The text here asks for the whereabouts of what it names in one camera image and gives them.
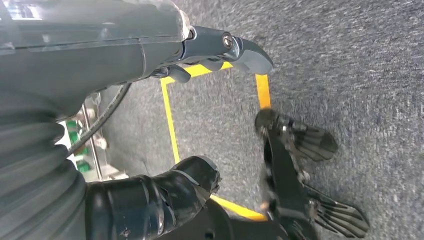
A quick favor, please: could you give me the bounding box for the yellow floor tape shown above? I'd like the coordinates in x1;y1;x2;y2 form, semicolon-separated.
159;61;273;222

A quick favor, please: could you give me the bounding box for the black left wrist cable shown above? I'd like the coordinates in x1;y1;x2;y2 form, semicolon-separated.
66;82;133;157

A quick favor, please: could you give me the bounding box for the metal frame with green parts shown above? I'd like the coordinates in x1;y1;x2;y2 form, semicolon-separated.
54;92;128;182

